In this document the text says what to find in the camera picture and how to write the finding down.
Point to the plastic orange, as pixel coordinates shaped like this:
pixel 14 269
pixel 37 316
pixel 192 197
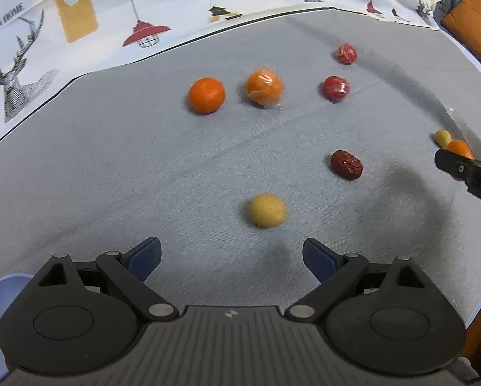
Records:
pixel 264 87

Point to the small yellow fruit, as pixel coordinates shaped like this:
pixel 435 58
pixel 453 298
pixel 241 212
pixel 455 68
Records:
pixel 442 138

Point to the orange cushion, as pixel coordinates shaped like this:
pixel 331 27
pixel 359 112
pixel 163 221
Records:
pixel 464 23

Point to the black left gripper finger side view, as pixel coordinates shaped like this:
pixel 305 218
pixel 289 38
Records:
pixel 462 168

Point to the grey deer print sheet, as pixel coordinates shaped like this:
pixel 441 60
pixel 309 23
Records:
pixel 108 152

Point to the bare orange tangerine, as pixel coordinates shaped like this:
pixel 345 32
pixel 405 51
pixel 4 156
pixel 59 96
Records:
pixel 206 95

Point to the red fruit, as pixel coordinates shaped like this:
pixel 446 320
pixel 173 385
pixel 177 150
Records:
pixel 346 54
pixel 336 88

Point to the wrinkled red jujube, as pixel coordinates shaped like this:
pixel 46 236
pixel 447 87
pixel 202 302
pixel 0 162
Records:
pixel 346 165

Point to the round yellow fruit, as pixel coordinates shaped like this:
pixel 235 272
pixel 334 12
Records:
pixel 267 210

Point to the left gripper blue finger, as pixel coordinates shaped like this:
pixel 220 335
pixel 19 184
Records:
pixel 320 260
pixel 143 259

